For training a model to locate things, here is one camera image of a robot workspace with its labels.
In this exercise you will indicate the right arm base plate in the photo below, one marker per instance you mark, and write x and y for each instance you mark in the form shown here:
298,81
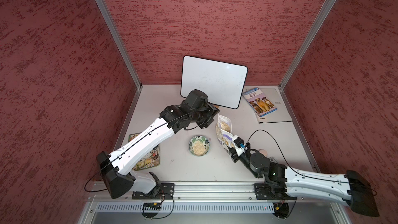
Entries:
266,192

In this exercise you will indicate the right aluminium corner post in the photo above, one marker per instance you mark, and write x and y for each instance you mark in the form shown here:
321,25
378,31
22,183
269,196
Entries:
317,24

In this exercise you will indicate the instant oatmeal bag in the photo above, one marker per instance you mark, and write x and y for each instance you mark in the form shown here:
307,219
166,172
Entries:
224,132

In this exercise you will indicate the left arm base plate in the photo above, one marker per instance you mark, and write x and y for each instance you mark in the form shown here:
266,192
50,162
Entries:
164,191

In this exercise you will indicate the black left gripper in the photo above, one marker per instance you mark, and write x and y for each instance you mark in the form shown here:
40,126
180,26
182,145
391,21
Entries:
212,110

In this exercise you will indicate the aluminium front rail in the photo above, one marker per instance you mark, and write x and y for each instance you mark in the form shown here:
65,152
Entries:
197,197

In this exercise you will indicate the dog picture book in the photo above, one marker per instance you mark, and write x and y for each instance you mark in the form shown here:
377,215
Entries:
259,102

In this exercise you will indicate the aluminium corner post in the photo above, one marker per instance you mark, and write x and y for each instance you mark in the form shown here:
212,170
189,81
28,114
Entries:
118,41
317,24

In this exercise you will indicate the pink round puff case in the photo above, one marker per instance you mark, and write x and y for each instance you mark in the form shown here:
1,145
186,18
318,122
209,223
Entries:
264,152

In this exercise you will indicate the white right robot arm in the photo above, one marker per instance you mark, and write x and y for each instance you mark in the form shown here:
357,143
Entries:
282,182

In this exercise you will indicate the white board black frame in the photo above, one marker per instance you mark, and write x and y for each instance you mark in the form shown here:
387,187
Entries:
222,82

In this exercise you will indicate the left aluminium corner post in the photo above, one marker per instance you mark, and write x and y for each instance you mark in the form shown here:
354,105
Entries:
118,41

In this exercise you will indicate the green leaf pattern bowl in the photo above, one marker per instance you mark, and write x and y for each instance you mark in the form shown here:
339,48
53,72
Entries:
199,145

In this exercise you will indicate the colourful comic magazine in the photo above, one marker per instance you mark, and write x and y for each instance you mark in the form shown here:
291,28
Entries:
150,160

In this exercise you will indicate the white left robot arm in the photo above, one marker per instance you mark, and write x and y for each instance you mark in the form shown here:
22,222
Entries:
116,167

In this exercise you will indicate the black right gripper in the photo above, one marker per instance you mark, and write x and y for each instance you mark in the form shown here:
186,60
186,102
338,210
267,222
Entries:
233,155

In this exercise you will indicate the white A4 paper box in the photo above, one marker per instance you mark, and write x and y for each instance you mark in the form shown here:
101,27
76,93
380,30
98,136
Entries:
281,115

